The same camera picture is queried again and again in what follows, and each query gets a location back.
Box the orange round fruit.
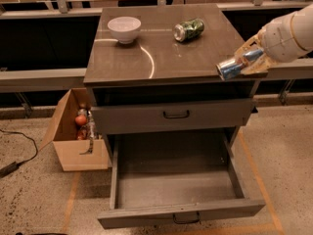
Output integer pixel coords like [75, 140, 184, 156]
[75, 115, 87, 126]

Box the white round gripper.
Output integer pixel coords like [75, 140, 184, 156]
[235, 13, 309, 74]

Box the brown cardboard box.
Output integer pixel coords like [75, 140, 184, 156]
[40, 88, 111, 171]

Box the grey metal rail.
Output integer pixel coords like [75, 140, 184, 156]
[0, 68, 86, 93]

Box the grey drawer cabinet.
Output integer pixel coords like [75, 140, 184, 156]
[84, 4, 259, 160]

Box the white ceramic bowl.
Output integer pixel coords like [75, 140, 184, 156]
[108, 17, 141, 44]

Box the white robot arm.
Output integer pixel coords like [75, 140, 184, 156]
[235, 5, 313, 74]

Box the black power cable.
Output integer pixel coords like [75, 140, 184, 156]
[0, 128, 39, 178]

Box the green soda can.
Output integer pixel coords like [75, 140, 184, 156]
[173, 18, 204, 42]

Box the closed grey top drawer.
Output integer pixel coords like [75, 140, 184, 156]
[92, 99, 253, 134]

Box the open grey middle drawer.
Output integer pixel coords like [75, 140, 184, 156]
[98, 129, 265, 229]

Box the blue silver redbull can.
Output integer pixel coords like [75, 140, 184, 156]
[216, 48, 263, 80]

